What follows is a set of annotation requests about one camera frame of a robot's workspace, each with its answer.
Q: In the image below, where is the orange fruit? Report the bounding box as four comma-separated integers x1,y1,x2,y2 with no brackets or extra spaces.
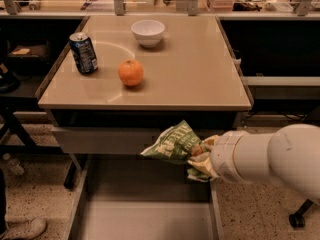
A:
118,59,144,87

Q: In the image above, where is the open middle drawer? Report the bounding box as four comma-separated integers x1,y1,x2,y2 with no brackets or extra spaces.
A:
63,155,225,240

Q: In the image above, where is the blue soda can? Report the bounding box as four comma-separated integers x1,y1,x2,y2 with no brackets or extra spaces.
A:
69,32,98,74

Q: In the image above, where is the black office chair base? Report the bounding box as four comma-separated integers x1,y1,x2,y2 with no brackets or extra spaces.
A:
288,199,314,229

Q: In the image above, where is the white bowl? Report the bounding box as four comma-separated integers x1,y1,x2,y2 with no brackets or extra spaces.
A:
131,20,165,48

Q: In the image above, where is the black table leg frame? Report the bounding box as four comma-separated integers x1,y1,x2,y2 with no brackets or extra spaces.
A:
0,97,78,190

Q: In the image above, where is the white sneaker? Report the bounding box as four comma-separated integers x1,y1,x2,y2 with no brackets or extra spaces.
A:
0,218,47,240

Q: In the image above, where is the closed top drawer front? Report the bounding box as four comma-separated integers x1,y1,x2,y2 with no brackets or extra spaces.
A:
52,127,163,155

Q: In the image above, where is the grey drawer cabinet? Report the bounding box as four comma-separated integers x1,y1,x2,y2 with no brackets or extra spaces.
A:
34,14,254,198

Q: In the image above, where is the green jalapeno chip bag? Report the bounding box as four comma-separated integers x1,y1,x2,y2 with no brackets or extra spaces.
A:
141,121,211,171

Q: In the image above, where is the plastic bottle on floor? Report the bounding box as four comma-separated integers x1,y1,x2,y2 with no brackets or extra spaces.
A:
3,153,25,176

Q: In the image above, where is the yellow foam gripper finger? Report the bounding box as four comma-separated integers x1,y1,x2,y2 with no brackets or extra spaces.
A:
187,152,218,180
202,135,219,151

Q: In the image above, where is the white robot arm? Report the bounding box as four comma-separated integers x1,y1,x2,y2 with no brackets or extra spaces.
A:
188,124,320,203

